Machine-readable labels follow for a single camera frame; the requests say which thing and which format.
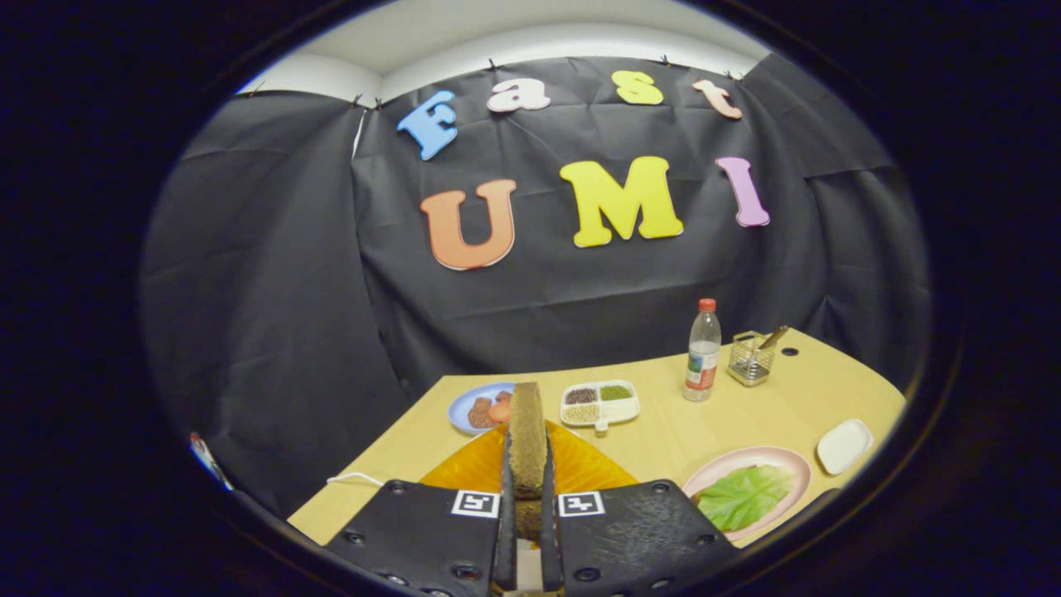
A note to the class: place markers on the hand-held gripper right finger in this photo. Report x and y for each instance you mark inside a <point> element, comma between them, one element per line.
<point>549,531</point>

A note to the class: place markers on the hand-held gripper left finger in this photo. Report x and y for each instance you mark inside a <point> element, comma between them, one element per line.
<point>506,531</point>

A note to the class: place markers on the brown bread slice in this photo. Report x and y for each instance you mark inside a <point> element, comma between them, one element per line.
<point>527,439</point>

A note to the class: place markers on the green lettuce leaf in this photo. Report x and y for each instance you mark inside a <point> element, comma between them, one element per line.
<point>742,497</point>

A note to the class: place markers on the brown meat slice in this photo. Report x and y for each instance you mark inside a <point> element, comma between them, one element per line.
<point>480,413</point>

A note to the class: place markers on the blue plate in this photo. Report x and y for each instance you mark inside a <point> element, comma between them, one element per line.
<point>460,410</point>

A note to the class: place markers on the white divided seed dish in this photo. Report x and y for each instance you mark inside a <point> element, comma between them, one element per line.
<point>601,406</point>

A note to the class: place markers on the clear red-capped water bottle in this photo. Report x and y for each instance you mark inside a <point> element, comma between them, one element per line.
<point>703,356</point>

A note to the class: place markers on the pink plate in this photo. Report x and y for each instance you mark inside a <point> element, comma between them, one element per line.
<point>787,464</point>

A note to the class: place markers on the metal utensil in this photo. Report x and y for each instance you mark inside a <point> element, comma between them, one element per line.
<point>775,337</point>

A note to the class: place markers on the small white square plate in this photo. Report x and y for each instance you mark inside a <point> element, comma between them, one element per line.
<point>845,446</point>

